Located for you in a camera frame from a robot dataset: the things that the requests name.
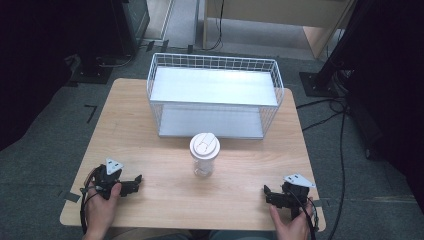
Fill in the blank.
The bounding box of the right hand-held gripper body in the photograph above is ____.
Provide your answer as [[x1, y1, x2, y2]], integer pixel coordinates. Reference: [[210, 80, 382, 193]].
[[281, 173, 316, 220]]

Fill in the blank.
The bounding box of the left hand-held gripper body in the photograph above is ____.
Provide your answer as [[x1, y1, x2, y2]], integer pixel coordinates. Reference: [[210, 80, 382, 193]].
[[87, 157, 125, 201]]

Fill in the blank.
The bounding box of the clear cup with white lid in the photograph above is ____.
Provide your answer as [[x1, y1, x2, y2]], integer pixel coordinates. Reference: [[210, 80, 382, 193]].
[[189, 132, 221, 178]]

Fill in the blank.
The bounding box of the white wire shelf rack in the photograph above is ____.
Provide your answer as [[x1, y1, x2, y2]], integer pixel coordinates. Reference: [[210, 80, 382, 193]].
[[146, 52, 285, 140]]

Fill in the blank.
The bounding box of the person's right hand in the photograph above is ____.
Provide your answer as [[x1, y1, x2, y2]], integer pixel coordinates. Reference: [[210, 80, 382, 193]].
[[269, 197, 315, 240]]

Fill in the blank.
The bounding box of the person's left hand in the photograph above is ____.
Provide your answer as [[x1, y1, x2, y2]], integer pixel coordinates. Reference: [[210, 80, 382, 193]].
[[83, 182, 123, 240]]

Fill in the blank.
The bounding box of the grey tape strip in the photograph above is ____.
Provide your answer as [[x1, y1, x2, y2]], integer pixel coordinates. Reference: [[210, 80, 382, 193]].
[[64, 191, 81, 204]]

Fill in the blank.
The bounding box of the black stand with flat base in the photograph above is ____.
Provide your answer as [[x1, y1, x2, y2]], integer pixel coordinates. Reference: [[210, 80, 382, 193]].
[[68, 0, 116, 85]]

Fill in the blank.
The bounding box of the black stand with square base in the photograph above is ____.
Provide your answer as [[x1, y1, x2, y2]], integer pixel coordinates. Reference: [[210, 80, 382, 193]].
[[298, 0, 371, 99]]

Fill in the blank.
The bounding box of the dark cabinet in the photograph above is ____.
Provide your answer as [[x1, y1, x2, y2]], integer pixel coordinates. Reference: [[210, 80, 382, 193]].
[[111, 0, 151, 57]]

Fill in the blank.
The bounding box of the light wooden desk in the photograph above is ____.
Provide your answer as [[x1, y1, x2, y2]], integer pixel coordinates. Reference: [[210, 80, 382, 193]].
[[202, 0, 355, 60]]

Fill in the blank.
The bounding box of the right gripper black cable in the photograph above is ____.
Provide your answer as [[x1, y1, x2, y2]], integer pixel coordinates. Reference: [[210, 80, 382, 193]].
[[289, 189, 322, 240]]

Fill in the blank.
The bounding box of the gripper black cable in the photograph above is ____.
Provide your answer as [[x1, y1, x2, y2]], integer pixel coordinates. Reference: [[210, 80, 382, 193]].
[[289, 189, 322, 240], [78, 165, 103, 235]]

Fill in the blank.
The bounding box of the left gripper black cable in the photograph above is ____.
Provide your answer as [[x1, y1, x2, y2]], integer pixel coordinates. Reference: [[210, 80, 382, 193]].
[[78, 165, 103, 235]]

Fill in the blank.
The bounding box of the long black floor cable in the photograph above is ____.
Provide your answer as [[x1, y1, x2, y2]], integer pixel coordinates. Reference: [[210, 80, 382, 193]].
[[295, 96, 351, 240]]

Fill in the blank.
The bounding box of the black hanging cable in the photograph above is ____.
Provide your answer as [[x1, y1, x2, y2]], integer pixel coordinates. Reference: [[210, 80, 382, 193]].
[[199, 0, 225, 52]]

